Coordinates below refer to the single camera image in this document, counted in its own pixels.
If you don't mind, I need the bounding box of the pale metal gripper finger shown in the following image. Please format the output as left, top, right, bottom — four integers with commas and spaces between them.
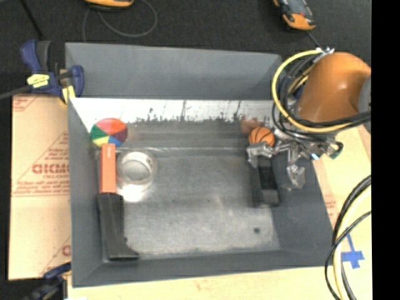
246, 144, 276, 168
285, 164, 307, 191

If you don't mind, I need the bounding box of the small orange basketball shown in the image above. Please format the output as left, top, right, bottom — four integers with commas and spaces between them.
248, 126, 276, 148

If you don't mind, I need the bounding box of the brown cardboard board red print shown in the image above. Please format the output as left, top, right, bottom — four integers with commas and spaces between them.
7, 94, 372, 281

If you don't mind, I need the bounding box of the grey metal bin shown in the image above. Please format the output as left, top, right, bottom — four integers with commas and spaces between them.
64, 42, 334, 287

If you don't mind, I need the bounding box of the red-brown flat block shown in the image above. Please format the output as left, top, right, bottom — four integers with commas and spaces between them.
99, 142, 118, 194

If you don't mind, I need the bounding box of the dark green flat block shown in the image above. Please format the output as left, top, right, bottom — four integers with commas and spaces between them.
251, 156, 281, 208
95, 193, 140, 262

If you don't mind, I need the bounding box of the multicoloured ball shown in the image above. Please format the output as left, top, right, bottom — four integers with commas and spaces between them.
90, 117, 129, 148

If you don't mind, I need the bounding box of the clear glass cup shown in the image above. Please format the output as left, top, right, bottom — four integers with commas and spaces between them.
116, 150, 158, 187

